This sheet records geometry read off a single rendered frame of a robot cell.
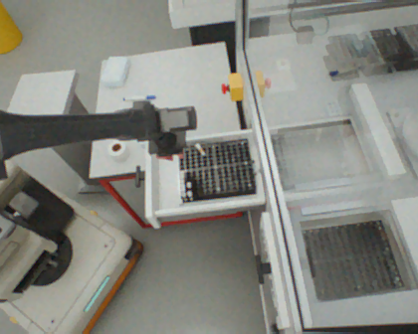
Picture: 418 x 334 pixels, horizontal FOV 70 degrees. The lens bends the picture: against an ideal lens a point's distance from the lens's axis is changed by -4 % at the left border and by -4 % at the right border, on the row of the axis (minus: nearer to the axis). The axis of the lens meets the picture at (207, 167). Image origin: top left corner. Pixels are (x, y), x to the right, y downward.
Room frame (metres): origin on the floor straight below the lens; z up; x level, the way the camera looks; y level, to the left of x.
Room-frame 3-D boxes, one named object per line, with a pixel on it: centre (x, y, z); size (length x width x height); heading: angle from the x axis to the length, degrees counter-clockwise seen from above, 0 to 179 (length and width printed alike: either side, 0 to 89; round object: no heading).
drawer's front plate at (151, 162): (0.47, 0.18, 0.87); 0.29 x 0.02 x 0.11; 175
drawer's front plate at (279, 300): (0.13, -0.12, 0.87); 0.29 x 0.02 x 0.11; 175
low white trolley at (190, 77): (0.88, 0.12, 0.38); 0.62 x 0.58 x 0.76; 175
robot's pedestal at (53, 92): (1.08, 0.67, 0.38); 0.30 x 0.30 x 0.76; 79
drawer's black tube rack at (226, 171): (0.45, -0.02, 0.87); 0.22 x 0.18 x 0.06; 85
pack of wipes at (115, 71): (1.09, 0.31, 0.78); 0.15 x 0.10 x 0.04; 163
